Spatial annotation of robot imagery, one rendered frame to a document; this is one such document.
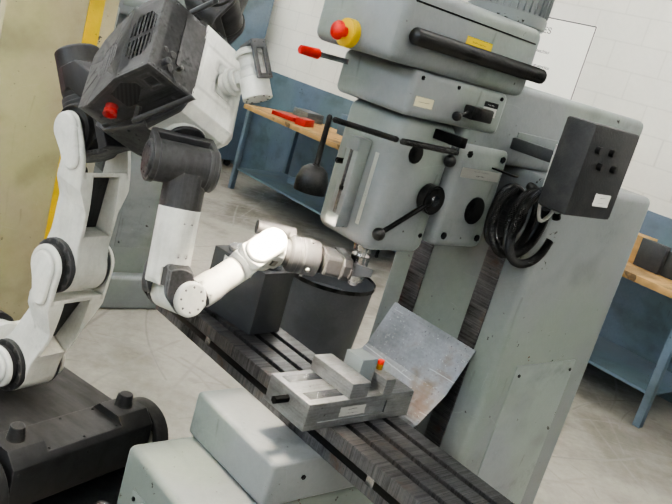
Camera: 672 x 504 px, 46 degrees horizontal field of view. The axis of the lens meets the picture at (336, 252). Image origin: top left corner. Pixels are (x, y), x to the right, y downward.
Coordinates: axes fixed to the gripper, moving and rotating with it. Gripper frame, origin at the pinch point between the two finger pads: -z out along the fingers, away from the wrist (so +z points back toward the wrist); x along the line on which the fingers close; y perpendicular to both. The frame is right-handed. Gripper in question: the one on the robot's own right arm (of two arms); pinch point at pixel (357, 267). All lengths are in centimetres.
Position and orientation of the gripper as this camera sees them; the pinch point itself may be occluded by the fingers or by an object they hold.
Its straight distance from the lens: 194.9
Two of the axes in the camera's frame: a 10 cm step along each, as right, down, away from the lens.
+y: -2.8, 9.3, 2.5
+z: -9.2, -2.0, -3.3
